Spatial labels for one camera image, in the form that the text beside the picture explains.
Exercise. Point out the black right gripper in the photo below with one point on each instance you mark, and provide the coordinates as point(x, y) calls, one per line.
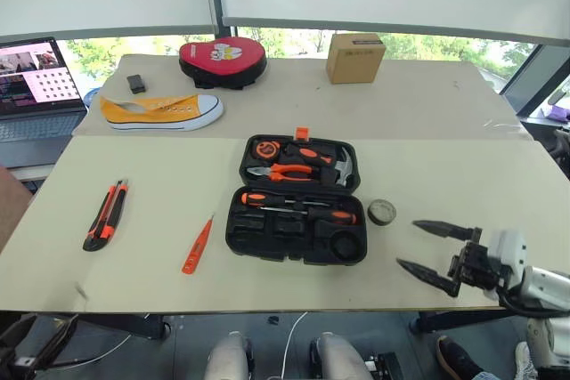
point(474, 266)

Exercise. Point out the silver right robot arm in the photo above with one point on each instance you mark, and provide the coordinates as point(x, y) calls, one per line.
point(550, 284)

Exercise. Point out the black plastic tool case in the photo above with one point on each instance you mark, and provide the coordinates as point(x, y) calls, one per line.
point(294, 244)

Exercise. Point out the black electrical tape roll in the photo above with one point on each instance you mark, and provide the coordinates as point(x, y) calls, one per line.
point(381, 212)

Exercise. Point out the orange black thin screwdriver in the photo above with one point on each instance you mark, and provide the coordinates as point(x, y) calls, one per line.
point(338, 216)

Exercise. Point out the brown person's shoe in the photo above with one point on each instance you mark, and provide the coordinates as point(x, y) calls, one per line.
point(456, 360)

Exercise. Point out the black floor device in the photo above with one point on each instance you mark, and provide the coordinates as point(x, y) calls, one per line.
point(385, 366)

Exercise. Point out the steel claw hammer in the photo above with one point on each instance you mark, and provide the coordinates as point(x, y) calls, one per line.
point(345, 166)

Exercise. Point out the white person's shoe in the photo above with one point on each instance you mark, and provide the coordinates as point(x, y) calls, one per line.
point(526, 364)

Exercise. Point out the silver right robot leg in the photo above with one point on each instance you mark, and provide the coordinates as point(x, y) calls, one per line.
point(340, 360)

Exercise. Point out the silver robot leg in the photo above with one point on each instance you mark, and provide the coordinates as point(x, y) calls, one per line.
point(340, 360)
point(227, 360)

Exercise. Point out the small black floor piece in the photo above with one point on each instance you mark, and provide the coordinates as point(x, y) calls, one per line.
point(273, 320)

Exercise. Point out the purple object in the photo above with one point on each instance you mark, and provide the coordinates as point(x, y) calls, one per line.
point(557, 112)

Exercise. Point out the orange black thick screwdriver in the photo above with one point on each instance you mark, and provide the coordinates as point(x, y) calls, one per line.
point(258, 199)

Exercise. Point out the orange black tape measure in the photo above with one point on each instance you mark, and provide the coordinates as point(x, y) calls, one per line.
point(266, 149)

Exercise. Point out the brown cardboard box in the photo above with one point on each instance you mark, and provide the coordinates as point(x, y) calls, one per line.
point(354, 59)

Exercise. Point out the silver left robot leg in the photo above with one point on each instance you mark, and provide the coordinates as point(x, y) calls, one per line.
point(227, 360)

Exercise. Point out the orange voltage tester pen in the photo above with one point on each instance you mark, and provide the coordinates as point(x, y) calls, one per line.
point(198, 244)

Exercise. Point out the red heart-shaped bag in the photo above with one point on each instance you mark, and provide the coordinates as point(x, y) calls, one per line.
point(218, 57)

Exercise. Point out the yellow canvas sneaker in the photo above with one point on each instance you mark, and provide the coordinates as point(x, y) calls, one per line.
point(156, 115)

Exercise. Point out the orange black utility knife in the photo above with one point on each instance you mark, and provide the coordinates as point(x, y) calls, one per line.
point(107, 215)

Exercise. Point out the small black box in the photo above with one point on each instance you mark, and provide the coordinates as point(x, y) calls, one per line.
point(136, 83)

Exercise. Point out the blue round object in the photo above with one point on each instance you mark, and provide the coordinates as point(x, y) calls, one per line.
point(90, 97)

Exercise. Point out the dark shape under table edge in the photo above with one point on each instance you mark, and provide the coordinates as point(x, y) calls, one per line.
point(31, 344)

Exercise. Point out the open laptop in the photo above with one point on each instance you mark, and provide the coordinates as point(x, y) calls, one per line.
point(35, 108)

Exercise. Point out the black table frame bar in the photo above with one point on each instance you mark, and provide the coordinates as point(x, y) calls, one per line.
point(458, 320)
point(129, 324)

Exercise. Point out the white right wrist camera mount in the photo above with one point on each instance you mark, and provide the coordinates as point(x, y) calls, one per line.
point(510, 248)

